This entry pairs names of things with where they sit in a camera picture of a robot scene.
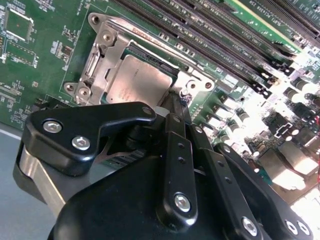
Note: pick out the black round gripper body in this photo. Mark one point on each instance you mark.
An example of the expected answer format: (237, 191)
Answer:
(112, 207)

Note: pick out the metal socket cover frame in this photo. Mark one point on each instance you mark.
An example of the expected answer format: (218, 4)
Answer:
(105, 75)

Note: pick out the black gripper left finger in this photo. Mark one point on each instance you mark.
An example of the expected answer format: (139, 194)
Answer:
(45, 142)

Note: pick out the silver CPU green edge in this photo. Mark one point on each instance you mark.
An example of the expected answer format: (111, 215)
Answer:
(142, 80)

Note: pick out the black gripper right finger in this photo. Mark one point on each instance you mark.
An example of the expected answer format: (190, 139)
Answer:
(225, 170)

